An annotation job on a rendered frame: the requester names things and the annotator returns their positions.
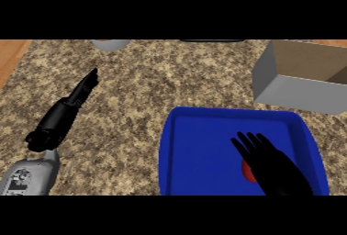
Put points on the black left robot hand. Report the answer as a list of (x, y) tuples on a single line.
[(57, 117)]

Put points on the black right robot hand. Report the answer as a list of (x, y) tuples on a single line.
[(270, 166)]

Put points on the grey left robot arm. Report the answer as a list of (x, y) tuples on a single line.
[(28, 176)]

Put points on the red tomato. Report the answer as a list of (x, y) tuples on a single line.
[(246, 173)]

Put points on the blue plastic tray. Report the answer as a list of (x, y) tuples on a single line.
[(202, 150)]

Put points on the grey cardboard box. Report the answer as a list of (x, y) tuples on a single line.
[(298, 78)]

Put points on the grey round container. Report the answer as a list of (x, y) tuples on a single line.
[(109, 44)]

